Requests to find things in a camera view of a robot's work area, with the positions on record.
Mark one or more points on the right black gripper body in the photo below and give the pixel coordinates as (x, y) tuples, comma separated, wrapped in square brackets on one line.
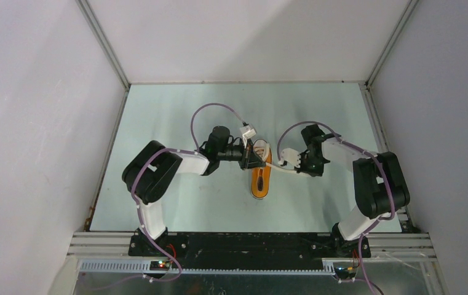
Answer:
[(313, 166)]

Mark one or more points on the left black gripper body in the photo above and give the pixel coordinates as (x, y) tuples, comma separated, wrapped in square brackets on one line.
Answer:
[(235, 153)]

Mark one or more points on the white shoelace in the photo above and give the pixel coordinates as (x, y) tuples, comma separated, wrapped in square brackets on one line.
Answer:
[(278, 167)]

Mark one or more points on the orange canvas sneaker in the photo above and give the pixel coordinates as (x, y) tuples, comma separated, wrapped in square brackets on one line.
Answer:
[(261, 176)]

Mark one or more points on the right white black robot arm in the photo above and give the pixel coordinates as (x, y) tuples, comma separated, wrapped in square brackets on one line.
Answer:
[(379, 185)]

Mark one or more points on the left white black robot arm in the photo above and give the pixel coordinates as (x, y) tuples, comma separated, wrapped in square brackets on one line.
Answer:
[(148, 176)]

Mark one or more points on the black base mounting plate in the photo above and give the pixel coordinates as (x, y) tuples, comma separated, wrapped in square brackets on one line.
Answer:
[(249, 250)]

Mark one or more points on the right controller board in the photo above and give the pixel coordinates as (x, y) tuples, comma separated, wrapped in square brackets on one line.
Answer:
[(346, 273)]

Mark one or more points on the controller board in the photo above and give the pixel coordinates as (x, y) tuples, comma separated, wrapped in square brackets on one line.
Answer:
[(160, 265), (346, 273)]

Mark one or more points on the left controller board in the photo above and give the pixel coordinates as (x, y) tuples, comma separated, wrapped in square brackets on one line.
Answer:
[(160, 265)]

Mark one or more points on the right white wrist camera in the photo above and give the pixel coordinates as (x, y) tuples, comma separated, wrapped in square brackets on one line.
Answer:
[(289, 156)]

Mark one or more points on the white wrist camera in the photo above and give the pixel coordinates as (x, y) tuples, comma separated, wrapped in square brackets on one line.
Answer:
[(289, 156), (247, 132)]

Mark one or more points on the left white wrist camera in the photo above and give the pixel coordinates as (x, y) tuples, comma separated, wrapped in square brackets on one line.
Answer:
[(247, 132)]

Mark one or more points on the aluminium frame rail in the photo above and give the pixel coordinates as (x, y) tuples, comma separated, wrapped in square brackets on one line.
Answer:
[(383, 246)]

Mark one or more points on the grey slotted cable duct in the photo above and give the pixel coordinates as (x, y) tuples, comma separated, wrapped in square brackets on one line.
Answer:
[(142, 266)]

